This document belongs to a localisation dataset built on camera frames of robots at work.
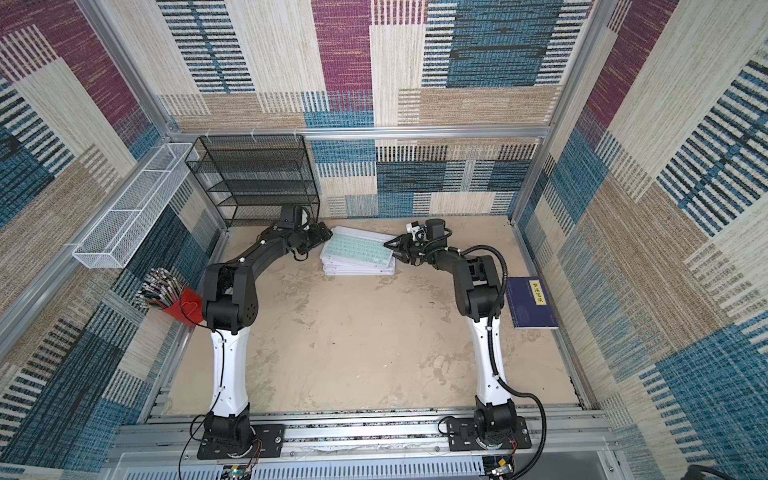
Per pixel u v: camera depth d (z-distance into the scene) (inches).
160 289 32.0
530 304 38.1
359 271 41.3
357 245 42.8
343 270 41.5
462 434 28.8
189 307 34.3
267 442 28.9
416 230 41.2
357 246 42.7
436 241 36.2
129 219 29.8
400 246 38.7
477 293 25.6
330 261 41.4
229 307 24.2
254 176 42.7
